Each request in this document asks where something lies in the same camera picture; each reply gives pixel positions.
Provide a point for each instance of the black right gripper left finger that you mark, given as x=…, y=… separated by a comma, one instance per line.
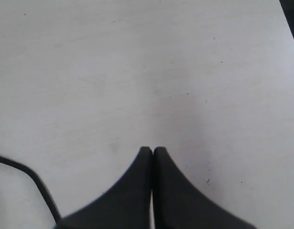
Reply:
x=126, y=205

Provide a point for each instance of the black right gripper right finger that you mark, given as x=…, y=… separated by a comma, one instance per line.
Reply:
x=178, y=204

